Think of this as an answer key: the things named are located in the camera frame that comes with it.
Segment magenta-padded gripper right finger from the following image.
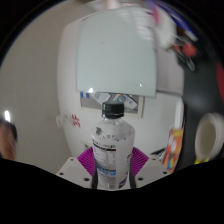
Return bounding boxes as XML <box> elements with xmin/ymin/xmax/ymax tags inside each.
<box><xmin>128</xmin><ymin>146</ymin><xmax>172</xmax><ymax>190</ymax></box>

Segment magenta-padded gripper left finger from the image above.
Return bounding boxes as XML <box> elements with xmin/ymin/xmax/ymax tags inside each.
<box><xmin>55</xmin><ymin>147</ymin><xmax>100</xmax><ymax>190</ymax></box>

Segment clear black-capped water bottle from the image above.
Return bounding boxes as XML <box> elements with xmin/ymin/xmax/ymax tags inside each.
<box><xmin>90</xmin><ymin>101</ymin><xmax>136</xmax><ymax>190</ymax></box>

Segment black and red tool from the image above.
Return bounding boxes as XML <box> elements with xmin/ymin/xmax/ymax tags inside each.
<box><xmin>173</xmin><ymin>36</ymin><xmax>198</xmax><ymax>73</ymax></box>

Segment large whiteboard on stand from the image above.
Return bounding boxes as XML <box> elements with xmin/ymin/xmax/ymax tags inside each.
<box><xmin>75</xmin><ymin>6</ymin><xmax>158</xmax><ymax>99</ymax></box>

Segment red wall sign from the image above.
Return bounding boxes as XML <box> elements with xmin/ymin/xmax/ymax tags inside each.
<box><xmin>68</xmin><ymin>113</ymin><xmax>82</xmax><ymax>129</ymax></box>

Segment white mug with yellow handle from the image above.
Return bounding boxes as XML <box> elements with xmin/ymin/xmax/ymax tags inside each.
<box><xmin>194</xmin><ymin>112</ymin><xmax>224</xmax><ymax>164</ymax></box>

